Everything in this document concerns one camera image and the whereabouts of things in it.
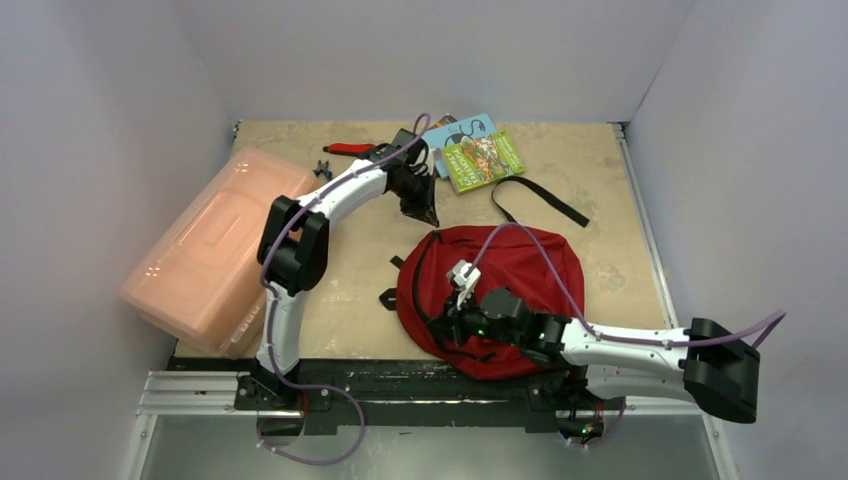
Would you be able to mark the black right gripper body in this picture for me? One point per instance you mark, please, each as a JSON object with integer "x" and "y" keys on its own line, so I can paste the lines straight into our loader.
{"x": 454, "y": 318}

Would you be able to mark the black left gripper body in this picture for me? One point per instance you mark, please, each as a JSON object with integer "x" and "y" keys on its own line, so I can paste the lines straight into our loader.
{"x": 412, "y": 175}

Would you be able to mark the red student backpack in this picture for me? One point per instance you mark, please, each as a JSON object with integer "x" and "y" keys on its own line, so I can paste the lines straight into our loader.
{"x": 537, "y": 266}

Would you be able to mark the green illustrated book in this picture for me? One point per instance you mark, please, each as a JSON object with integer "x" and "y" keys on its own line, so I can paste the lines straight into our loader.
{"x": 479, "y": 162}

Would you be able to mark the light blue book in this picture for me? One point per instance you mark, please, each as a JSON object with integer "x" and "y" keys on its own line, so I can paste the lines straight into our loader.
{"x": 468, "y": 128}

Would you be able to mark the dark brown book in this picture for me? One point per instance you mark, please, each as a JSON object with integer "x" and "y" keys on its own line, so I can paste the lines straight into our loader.
{"x": 444, "y": 120}

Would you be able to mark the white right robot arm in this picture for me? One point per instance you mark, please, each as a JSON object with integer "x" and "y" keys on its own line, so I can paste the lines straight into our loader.
{"x": 606, "y": 363}

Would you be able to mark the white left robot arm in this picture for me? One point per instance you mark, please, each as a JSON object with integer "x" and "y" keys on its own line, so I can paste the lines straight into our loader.
{"x": 294, "y": 247}

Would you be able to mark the red utility knife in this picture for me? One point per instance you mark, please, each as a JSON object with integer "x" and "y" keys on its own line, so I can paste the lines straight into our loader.
{"x": 348, "y": 149}

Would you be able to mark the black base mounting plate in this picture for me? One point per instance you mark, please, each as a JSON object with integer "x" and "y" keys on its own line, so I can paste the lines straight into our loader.
{"x": 399, "y": 393}

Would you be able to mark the pink translucent plastic storage box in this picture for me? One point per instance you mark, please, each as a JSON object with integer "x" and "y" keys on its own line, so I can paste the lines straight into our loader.
{"x": 200, "y": 282}

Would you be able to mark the blue handled pliers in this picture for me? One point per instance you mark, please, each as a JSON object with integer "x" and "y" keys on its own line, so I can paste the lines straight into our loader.
{"x": 323, "y": 170}

